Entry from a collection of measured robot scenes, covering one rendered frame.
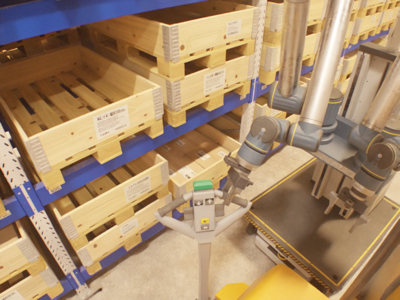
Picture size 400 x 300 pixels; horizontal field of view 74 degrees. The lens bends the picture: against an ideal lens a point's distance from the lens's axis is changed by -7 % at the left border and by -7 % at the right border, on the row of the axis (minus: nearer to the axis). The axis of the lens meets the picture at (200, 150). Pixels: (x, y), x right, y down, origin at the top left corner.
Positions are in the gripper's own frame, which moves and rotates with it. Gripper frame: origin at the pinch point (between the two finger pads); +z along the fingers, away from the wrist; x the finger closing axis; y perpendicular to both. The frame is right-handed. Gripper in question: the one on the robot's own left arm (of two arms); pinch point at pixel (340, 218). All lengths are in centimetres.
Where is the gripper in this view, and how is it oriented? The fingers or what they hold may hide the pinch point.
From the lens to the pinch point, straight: 141.4
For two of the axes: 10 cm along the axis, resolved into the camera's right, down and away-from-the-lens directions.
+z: -3.5, 8.5, 3.9
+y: -7.1, 0.3, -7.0
